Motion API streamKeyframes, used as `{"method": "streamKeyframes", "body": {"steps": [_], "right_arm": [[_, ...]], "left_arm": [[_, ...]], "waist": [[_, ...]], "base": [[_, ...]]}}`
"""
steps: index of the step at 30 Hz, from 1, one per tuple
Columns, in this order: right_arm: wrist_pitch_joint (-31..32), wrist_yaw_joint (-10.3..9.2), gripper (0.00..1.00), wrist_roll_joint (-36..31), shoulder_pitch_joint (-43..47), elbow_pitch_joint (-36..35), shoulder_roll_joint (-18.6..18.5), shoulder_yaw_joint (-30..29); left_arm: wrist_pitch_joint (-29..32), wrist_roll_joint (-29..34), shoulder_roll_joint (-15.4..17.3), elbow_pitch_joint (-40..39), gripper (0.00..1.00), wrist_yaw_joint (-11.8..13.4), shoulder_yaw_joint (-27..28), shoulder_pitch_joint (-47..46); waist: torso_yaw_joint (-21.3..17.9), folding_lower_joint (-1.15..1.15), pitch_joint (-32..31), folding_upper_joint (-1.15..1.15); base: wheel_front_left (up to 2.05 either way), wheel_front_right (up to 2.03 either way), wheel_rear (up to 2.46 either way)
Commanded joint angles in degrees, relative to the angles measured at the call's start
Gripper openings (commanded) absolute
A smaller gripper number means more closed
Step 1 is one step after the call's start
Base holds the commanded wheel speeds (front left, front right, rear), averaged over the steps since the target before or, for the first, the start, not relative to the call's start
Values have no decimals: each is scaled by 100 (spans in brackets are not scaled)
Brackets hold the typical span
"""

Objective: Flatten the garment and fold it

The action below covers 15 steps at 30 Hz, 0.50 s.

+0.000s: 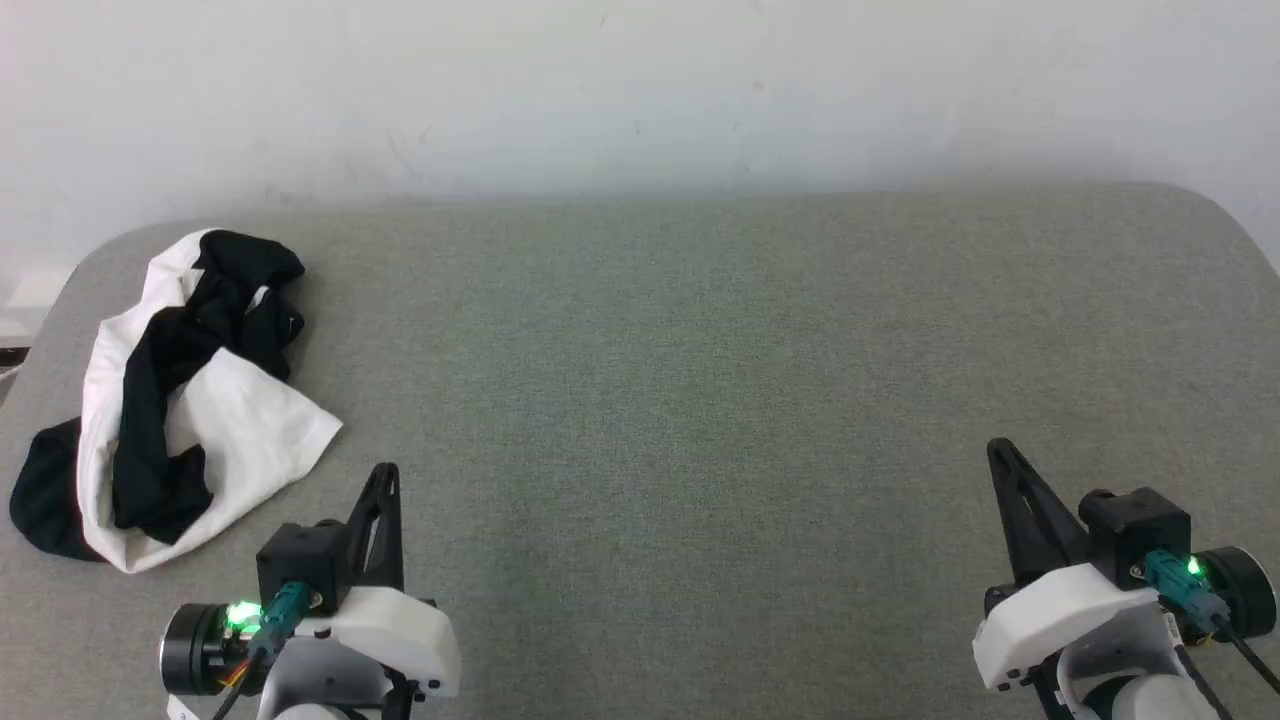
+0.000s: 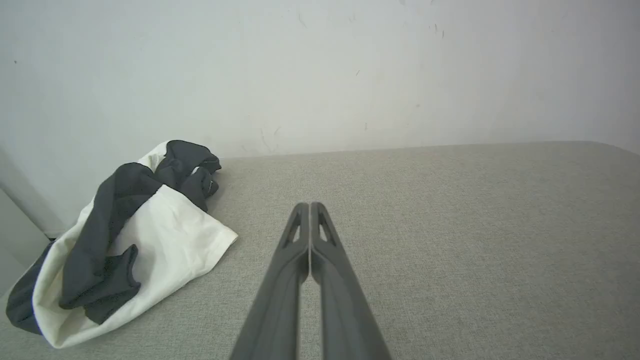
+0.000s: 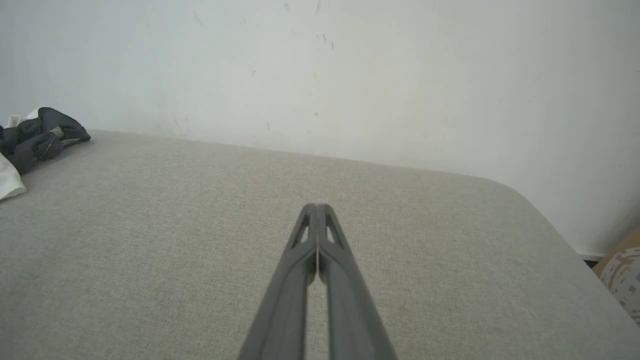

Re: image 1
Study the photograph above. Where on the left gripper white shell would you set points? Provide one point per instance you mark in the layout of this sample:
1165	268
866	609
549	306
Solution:
390	630

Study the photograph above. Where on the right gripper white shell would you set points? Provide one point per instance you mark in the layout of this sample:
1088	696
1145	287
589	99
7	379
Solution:
1050	610

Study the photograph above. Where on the black and white raglan shirt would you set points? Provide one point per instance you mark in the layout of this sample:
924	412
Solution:
250	430

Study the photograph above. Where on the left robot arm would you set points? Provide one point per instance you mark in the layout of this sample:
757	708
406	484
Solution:
320	680

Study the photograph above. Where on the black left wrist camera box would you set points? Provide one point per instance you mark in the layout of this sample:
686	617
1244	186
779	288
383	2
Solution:
300	555

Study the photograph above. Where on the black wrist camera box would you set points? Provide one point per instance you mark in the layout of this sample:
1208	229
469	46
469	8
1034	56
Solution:
1130	530
300	555

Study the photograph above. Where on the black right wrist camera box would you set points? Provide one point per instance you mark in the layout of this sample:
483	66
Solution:
1130	530

